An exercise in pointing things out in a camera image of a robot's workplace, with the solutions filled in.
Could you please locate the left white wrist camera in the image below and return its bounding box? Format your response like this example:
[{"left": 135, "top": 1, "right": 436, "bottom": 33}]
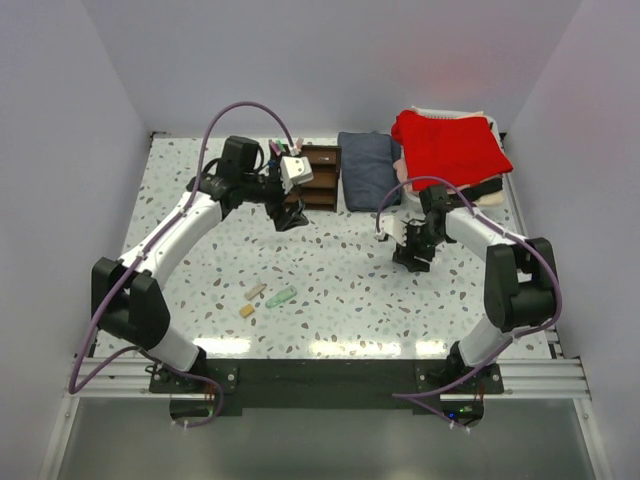
[{"left": 280, "top": 156, "right": 314, "bottom": 193}]

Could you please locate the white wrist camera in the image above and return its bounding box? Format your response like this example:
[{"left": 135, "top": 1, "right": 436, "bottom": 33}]
[
  {"left": 280, "top": 156, "right": 314, "bottom": 193},
  {"left": 375, "top": 214, "right": 408, "bottom": 246}
]

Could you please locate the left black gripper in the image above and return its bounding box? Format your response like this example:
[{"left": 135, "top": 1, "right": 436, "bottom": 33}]
[{"left": 241, "top": 153, "right": 309, "bottom": 231}]

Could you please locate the green clear correction tape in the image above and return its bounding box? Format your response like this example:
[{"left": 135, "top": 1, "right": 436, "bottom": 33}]
[{"left": 266, "top": 286, "right": 297, "bottom": 309}]

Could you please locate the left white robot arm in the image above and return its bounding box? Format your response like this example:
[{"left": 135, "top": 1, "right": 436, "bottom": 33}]
[{"left": 91, "top": 136, "right": 313, "bottom": 392}]

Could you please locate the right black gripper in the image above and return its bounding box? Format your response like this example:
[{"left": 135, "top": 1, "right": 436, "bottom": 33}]
[{"left": 393, "top": 221, "right": 447, "bottom": 273}]

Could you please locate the white basket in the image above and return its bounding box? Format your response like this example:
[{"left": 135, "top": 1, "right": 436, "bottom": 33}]
[{"left": 391, "top": 107, "right": 513, "bottom": 207}]

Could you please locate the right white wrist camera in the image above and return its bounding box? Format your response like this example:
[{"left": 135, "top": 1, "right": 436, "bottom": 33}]
[{"left": 375, "top": 214, "right": 408, "bottom": 246}]

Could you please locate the beige eraser piece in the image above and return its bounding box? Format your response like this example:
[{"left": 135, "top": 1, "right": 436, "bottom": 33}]
[{"left": 244, "top": 283, "right": 266, "bottom": 301}]

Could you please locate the red folded cloth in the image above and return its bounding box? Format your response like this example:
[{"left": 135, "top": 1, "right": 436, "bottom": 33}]
[{"left": 391, "top": 110, "right": 513, "bottom": 191}]

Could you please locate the blue folded towel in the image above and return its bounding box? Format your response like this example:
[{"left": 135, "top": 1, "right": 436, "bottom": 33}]
[{"left": 337, "top": 132, "right": 401, "bottom": 212}]

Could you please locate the brown wooden desk organizer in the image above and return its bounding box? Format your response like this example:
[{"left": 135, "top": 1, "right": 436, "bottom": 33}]
[{"left": 293, "top": 144, "right": 342, "bottom": 212}]

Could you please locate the purple capped white marker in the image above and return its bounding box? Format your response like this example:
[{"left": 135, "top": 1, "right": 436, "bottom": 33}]
[{"left": 269, "top": 140, "right": 283, "bottom": 155}]

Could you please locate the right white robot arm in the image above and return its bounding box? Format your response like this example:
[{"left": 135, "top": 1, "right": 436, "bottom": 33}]
[{"left": 375, "top": 177, "right": 563, "bottom": 402}]

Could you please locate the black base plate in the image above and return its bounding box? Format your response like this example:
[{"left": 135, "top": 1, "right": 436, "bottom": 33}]
[{"left": 148, "top": 355, "right": 503, "bottom": 418}]

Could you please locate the pink cloth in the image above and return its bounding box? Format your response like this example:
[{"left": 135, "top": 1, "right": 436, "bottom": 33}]
[{"left": 393, "top": 157, "right": 414, "bottom": 193}]

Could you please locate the tan eraser block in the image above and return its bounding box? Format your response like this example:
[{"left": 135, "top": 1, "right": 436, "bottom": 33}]
[{"left": 239, "top": 304, "right": 255, "bottom": 318}]

